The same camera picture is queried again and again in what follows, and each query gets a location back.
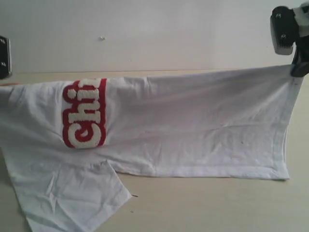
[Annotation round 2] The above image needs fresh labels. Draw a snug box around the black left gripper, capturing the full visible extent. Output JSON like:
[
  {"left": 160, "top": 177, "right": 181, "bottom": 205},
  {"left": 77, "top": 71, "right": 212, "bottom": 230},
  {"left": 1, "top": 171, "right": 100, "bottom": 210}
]
[{"left": 0, "top": 36, "right": 12, "bottom": 80}]

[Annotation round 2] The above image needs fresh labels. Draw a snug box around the orange ribbon tag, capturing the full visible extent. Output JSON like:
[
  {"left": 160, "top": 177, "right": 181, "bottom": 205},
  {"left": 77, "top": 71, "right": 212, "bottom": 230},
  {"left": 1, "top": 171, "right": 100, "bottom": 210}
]
[{"left": 0, "top": 83, "right": 19, "bottom": 87}]

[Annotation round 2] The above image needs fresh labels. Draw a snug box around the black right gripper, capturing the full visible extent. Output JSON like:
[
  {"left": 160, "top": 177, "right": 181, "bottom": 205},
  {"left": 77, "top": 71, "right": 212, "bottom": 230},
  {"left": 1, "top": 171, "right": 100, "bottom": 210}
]
[{"left": 270, "top": 5, "right": 309, "bottom": 77}]

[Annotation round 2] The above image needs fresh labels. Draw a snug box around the white t-shirt with red patch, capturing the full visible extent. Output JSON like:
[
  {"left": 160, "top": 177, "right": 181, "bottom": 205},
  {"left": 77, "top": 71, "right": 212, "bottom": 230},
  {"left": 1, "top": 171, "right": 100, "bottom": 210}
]
[{"left": 0, "top": 65, "right": 303, "bottom": 232}]

